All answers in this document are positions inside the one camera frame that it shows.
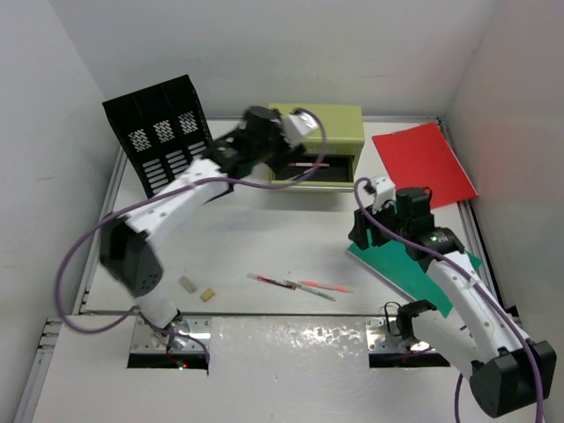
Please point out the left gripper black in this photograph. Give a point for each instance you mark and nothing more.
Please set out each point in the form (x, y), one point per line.
(285, 150)

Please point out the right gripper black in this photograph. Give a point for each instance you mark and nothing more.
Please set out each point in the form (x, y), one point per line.
(365, 218)

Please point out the green metal drawer toolbox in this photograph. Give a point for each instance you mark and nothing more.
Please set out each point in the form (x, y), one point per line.
(345, 140)

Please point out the orange red pen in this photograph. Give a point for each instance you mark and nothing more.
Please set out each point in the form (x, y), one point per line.
(327, 287)

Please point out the grey green pen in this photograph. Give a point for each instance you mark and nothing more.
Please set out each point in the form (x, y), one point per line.
(310, 290)

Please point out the dark red clear pen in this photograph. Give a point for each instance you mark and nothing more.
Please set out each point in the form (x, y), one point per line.
(271, 281)

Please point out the white eraser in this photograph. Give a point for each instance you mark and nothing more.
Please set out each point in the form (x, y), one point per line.
(187, 284)

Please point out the tan eraser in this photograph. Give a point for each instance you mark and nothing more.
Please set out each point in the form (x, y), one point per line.
(206, 295)

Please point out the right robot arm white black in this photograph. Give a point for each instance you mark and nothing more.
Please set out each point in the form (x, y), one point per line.
(505, 367)

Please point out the green notebook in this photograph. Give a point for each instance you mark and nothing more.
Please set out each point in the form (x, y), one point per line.
(392, 264)

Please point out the red folder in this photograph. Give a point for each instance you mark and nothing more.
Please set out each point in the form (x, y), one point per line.
(421, 157)

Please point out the black three-slot file organizer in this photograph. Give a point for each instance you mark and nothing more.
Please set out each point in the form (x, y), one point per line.
(161, 128)

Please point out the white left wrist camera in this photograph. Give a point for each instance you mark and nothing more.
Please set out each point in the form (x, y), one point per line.
(298, 126)

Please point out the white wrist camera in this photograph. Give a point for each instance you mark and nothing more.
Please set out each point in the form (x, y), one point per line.
(298, 126)
(383, 191)

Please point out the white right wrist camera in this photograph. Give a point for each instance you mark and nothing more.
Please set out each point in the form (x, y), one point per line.
(383, 191)

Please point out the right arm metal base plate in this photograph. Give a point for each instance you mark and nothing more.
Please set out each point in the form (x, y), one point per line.
(381, 341)

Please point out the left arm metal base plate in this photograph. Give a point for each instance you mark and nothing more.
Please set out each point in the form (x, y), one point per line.
(194, 332)

